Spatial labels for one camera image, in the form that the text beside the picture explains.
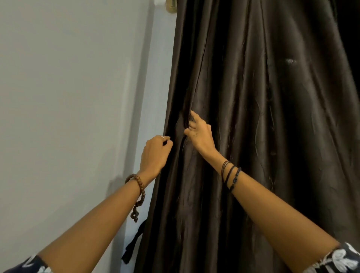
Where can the dark floral left sleeve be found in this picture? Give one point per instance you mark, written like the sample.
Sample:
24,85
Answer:
31,265

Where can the brass curtain rod bracket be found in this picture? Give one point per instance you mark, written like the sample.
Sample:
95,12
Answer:
171,5

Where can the dark floral right sleeve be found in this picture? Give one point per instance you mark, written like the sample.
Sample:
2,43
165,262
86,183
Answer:
337,260

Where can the dark floral sleeve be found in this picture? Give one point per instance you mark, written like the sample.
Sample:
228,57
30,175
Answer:
337,260
31,265

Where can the person's right thumb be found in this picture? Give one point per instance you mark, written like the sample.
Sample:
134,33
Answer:
189,132

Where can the person's left hand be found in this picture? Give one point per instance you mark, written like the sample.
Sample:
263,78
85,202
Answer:
154,157

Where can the person's left forearm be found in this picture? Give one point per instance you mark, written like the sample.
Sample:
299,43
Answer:
95,225

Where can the person's right hand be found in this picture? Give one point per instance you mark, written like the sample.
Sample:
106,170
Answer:
202,137

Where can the person's right forearm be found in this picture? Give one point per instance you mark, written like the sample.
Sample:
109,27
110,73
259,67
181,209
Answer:
275,219

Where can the dark brown curtain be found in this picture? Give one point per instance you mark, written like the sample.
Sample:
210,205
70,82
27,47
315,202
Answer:
275,118

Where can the person's left thumb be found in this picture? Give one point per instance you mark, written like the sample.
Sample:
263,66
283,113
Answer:
169,146

